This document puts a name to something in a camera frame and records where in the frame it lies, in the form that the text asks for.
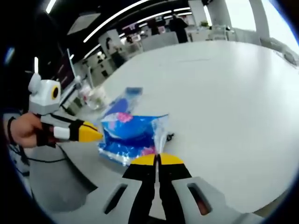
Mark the black wristband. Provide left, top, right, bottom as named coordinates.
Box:
left=6, top=116, right=17, bottom=142

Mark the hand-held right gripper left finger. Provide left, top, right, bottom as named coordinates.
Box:
left=50, top=154, right=157, bottom=224

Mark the white tabletop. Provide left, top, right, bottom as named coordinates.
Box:
left=30, top=39, right=299, bottom=214

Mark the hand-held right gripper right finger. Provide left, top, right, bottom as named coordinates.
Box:
left=157, top=153, right=265, bottom=224

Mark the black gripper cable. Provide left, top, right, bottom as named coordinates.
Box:
left=8, top=141, right=69, bottom=167

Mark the blue packet with pink print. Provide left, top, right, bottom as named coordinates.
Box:
left=100, top=112, right=170, bottom=155

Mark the white floral paper cup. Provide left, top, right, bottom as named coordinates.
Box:
left=90, top=86, right=110, bottom=110

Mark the person's left hand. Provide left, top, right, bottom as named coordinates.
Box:
left=9, top=112, right=45, bottom=148

